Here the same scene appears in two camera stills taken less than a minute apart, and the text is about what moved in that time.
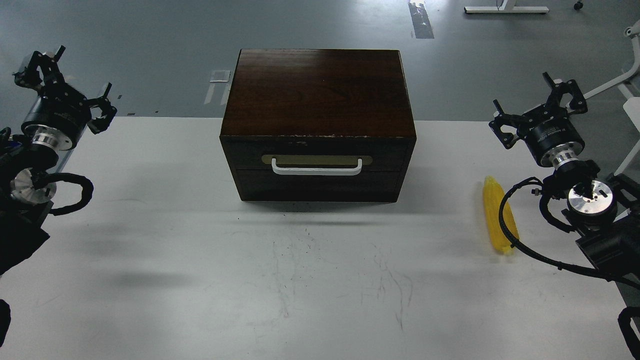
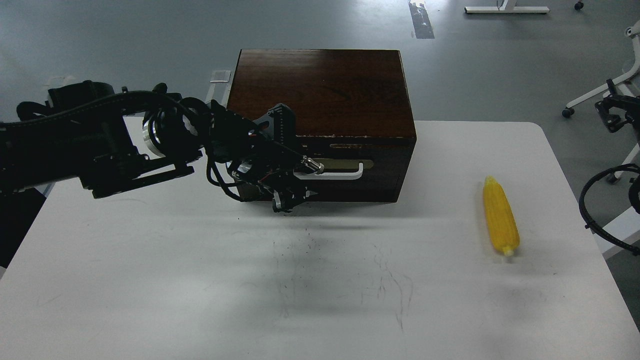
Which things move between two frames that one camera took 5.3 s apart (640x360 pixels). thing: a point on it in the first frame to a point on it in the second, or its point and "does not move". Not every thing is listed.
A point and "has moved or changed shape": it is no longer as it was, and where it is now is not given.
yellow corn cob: [493, 195] does not move
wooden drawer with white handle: [319, 153] has moved or changed shape
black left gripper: [59, 114] to [260, 157]
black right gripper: [548, 130] to [616, 109]
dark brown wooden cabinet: [318, 125] does not move
